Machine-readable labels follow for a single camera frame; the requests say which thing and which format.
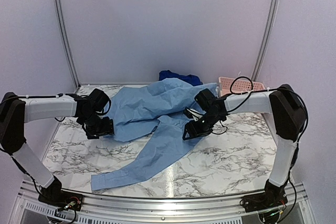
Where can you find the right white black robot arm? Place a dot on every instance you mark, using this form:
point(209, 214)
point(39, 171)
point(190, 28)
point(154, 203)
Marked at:
point(290, 118)

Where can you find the royal blue printed t-shirt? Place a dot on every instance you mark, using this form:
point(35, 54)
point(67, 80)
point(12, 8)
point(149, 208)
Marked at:
point(191, 79)

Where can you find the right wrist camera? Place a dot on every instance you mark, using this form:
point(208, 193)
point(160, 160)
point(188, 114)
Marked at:
point(195, 108)

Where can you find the left aluminium corner post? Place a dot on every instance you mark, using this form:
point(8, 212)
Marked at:
point(66, 43)

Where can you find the aluminium corner post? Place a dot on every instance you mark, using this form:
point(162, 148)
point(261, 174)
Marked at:
point(273, 8)
point(66, 43)

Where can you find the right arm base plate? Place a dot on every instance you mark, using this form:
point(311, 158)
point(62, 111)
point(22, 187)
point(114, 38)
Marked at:
point(257, 202)

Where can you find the pink perforated plastic basket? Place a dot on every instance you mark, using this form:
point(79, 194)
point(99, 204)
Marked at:
point(229, 85)

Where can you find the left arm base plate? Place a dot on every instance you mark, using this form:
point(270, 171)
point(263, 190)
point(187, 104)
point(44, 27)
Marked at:
point(66, 201)

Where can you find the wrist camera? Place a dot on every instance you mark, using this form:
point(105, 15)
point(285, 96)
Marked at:
point(101, 103)
point(195, 108)

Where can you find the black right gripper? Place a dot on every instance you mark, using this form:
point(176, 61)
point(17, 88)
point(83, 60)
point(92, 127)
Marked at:
point(193, 133)

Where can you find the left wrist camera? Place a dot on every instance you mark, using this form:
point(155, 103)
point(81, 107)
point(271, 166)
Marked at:
point(101, 103)

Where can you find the right aluminium corner post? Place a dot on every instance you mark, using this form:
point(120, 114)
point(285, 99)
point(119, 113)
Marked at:
point(273, 8)

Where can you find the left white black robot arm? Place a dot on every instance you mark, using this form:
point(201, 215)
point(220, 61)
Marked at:
point(23, 122)

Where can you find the light blue shirt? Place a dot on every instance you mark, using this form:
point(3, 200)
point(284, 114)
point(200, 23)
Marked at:
point(156, 110)

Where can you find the aluminium front rail frame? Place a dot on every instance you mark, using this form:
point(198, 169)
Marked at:
point(96, 208)

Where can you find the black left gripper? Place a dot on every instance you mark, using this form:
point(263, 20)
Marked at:
point(107, 129)

